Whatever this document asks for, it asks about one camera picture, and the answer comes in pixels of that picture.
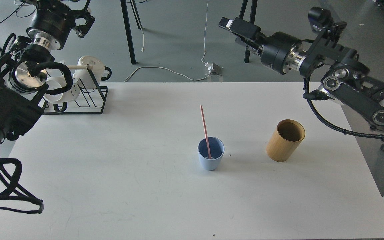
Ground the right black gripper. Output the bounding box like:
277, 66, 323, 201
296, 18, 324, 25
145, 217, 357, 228
218, 17, 306, 75

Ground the black table leg right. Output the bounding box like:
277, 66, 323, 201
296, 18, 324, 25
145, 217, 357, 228
237, 0, 258, 64

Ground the white power plug adapter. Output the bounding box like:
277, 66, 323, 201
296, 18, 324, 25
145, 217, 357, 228
205, 61, 222, 75

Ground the black table leg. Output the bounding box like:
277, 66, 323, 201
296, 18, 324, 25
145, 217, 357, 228
237, 0, 258, 64
120, 0, 143, 64

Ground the black wire mug rack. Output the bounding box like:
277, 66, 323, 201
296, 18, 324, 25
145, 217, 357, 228
43, 70, 109, 115

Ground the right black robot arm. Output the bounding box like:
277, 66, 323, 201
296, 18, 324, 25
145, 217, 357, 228
219, 7, 384, 141

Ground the white mug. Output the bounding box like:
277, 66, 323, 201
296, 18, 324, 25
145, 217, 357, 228
44, 76, 80, 112
73, 56, 113, 89

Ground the black table leg left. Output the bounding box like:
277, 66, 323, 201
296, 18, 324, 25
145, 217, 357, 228
120, 0, 143, 64

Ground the white mug lower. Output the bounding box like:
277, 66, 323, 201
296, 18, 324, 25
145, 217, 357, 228
44, 76, 80, 112

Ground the bamboo cylinder holder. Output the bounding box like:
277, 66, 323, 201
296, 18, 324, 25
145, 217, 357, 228
266, 119, 305, 162

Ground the wooden rack dowel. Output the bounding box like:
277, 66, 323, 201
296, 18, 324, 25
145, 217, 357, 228
67, 65, 93, 70

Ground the white mug upper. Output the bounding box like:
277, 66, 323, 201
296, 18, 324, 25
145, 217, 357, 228
73, 56, 113, 89

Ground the blue plastic cup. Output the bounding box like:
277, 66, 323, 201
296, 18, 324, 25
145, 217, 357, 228
197, 137, 225, 171

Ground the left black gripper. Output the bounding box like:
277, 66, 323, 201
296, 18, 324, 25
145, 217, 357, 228
26, 0, 95, 50

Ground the white floor cable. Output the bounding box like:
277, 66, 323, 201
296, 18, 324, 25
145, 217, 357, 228
124, 0, 212, 83

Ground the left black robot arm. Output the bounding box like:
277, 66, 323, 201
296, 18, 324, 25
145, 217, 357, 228
0, 0, 95, 214

